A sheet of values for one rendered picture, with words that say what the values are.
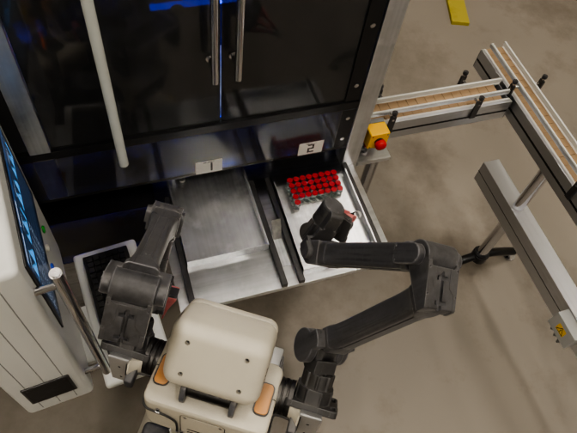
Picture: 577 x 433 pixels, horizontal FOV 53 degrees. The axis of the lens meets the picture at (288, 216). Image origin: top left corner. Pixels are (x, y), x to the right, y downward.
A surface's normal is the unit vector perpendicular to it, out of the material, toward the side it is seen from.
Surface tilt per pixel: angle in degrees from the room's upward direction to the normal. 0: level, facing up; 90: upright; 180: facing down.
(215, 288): 0
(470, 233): 0
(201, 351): 48
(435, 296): 36
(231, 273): 0
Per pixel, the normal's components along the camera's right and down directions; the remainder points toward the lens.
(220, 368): -0.13, 0.23
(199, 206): 0.10, -0.53
